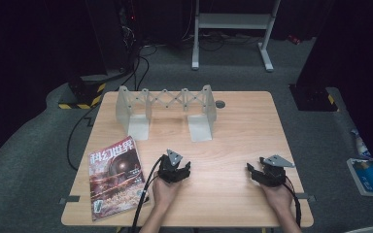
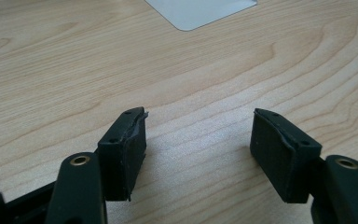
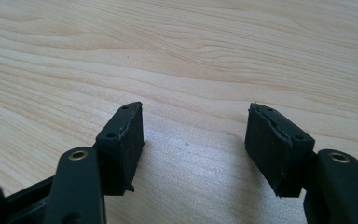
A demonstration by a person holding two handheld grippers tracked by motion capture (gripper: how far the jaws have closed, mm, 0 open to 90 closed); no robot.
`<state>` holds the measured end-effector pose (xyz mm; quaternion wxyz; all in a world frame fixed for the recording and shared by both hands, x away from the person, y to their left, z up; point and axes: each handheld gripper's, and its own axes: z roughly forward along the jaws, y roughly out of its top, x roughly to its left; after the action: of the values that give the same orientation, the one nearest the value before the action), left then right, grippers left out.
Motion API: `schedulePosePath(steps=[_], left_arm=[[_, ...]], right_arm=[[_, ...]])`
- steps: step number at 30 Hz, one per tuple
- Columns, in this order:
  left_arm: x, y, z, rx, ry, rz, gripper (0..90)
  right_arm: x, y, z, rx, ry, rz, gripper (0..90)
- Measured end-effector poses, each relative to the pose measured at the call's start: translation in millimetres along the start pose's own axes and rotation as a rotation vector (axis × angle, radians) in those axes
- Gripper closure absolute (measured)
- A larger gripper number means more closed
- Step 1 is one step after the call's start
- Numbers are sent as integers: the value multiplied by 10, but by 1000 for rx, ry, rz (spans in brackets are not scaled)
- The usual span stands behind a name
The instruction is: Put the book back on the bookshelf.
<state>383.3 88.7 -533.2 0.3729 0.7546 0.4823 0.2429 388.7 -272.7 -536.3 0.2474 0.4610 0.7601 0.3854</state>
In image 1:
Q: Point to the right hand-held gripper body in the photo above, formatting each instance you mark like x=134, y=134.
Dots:
x=273, y=173

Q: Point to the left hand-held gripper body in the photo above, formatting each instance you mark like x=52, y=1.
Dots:
x=170, y=170

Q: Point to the red science fiction magazine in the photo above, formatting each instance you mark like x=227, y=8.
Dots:
x=116, y=181

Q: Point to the person's left hand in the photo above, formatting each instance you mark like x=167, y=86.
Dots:
x=165, y=194

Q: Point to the person's right hand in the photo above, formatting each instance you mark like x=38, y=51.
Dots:
x=278, y=197

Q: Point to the grey expandable book rack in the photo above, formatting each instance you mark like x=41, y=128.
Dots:
x=138, y=127

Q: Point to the grey round table grommet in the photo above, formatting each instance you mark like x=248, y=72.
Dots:
x=220, y=104

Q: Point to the white blue plastic packet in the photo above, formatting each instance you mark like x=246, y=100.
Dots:
x=361, y=145

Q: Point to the blue book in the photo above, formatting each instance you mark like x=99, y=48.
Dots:
x=370, y=178

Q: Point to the black yellow striped stand base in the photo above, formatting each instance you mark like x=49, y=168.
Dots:
x=84, y=93

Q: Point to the small red object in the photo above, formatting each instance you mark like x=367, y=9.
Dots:
x=294, y=39

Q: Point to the white metal stand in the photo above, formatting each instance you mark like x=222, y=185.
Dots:
x=233, y=21

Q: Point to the grey table edge bracket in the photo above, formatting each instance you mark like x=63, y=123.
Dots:
x=306, y=196
x=70, y=199

